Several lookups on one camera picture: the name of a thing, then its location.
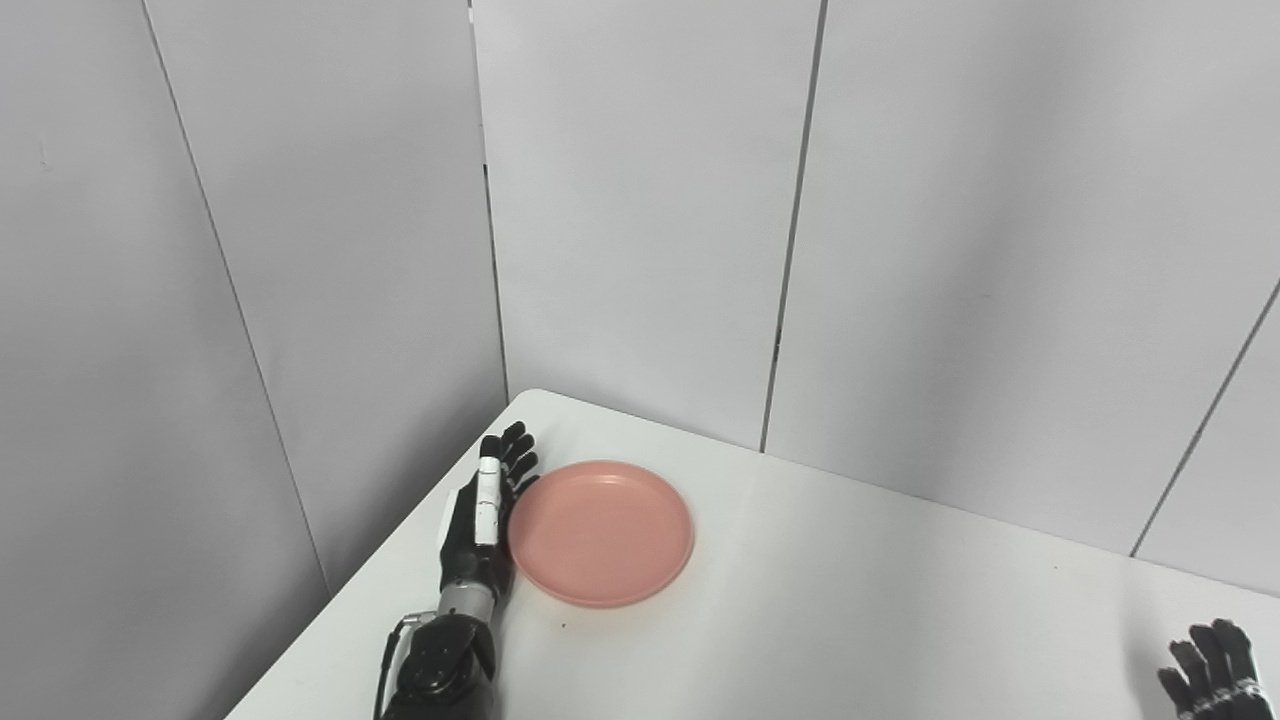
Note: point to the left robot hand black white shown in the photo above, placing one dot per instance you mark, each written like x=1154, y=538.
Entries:
x=470, y=540

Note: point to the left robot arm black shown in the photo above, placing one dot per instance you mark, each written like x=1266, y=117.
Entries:
x=440, y=665

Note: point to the pink round plate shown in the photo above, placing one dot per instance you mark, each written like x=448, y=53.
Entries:
x=600, y=532

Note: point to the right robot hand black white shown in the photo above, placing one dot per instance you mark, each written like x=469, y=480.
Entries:
x=1215, y=675

